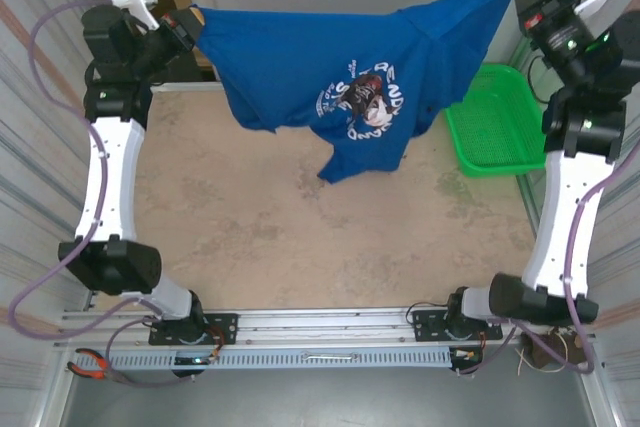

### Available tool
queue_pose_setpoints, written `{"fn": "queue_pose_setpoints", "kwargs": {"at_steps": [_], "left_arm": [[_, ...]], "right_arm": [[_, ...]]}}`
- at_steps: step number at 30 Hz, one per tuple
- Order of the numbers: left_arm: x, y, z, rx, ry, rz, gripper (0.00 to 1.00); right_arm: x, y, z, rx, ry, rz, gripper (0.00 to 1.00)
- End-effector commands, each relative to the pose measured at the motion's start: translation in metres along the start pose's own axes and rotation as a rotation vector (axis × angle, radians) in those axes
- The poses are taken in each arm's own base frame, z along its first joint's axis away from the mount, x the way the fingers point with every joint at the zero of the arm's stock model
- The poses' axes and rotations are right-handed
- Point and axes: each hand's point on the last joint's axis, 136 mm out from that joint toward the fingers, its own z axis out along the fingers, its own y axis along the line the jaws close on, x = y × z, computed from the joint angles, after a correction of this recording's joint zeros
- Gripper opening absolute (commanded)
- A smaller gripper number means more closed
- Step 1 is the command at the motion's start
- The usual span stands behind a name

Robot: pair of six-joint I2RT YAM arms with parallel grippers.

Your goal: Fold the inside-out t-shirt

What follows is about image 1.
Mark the blue t-shirt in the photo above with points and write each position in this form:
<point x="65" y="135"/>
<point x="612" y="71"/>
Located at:
<point x="280" y="62"/>

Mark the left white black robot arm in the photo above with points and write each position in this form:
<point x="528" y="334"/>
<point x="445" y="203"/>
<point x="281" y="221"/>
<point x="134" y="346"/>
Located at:
<point x="112" y="172"/>

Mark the aluminium table edge bar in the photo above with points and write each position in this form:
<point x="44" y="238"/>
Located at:
<point x="190" y="87"/>

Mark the green plastic mesh basket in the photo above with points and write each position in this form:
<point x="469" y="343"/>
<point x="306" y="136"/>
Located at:
<point x="495" y="122"/>

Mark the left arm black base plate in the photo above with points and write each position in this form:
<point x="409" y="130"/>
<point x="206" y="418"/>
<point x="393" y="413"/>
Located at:
<point x="225" y="329"/>

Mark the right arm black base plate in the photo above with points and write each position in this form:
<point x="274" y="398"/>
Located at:
<point x="425" y="327"/>

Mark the aluminium mounting rail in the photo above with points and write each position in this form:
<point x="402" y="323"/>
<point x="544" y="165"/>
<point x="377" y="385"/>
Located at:
<point x="325" y="322"/>

